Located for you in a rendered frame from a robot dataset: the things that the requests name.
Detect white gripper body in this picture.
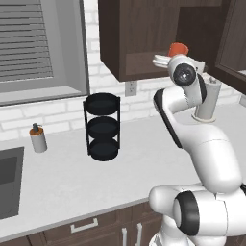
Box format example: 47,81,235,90
152,54,171,69

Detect dark brown closed cabinet door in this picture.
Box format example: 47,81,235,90
118,0,181,83

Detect dark brown open cabinet door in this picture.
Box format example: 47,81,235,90
213,0,246,96

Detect dark brown base cabinet door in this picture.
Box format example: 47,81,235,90
130,217,164,246
44,224,132,246

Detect orange cup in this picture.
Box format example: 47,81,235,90
168,41,190,59

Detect grey paper towel holder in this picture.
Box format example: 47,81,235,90
191,76,223,124

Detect black three-tier stand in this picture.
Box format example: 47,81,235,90
82,91,122,162

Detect grey window blinds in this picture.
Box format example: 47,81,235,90
0,0,55,84

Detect white orange soap dispenser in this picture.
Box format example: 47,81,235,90
29,122,49,154

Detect dark brown drawer front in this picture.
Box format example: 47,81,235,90
130,201,155,225
41,206,134,244

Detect grey sink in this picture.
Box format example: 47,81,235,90
0,146,26,221

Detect white wall socket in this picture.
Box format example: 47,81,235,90
124,80,138,98

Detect dark brown wall cabinet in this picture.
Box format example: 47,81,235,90
97,0,246,96

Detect grey window frame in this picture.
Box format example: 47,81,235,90
0,0,91,107

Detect white cabinet door handle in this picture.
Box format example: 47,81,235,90
135,222,144,246
121,227,129,246

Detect white drawer handle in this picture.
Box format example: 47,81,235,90
69,217,100,234

